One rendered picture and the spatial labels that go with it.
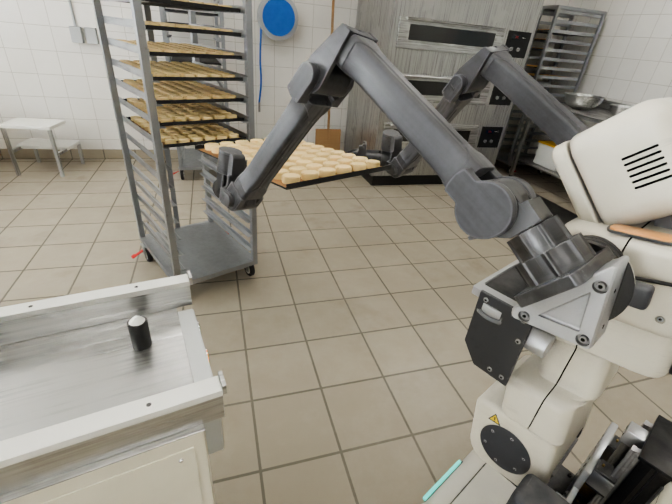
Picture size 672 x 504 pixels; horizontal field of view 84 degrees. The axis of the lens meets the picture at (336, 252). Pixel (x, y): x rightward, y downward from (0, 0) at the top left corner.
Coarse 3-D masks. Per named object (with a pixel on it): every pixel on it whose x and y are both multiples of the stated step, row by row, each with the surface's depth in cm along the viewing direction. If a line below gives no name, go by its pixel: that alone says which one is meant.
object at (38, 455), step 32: (192, 384) 54; (224, 384) 54; (96, 416) 49; (128, 416) 49; (160, 416) 51; (192, 416) 54; (0, 448) 44; (32, 448) 44; (64, 448) 46; (96, 448) 48; (128, 448) 51; (0, 480) 44; (32, 480) 46
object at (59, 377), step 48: (48, 336) 67; (96, 336) 68; (144, 336) 65; (0, 384) 58; (48, 384) 59; (96, 384) 60; (144, 384) 60; (0, 432) 52; (192, 432) 54; (48, 480) 47; (96, 480) 50; (144, 480) 54; (192, 480) 59
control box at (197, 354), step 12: (180, 312) 76; (192, 312) 76; (192, 324) 73; (192, 336) 71; (192, 348) 68; (204, 348) 69; (192, 360) 66; (204, 360) 66; (192, 372) 63; (204, 372) 64; (216, 420) 62; (216, 432) 64; (216, 444) 65
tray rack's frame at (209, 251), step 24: (96, 0) 173; (192, 0) 198; (120, 120) 200; (144, 240) 232; (192, 240) 237; (216, 240) 240; (168, 264) 212; (192, 264) 214; (216, 264) 216; (240, 264) 218
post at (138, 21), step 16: (144, 32) 140; (144, 48) 142; (144, 64) 144; (144, 80) 147; (160, 144) 161; (160, 160) 164; (160, 176) 167; (160, 192) 172; (176, 256) 189; (176, 272) 193
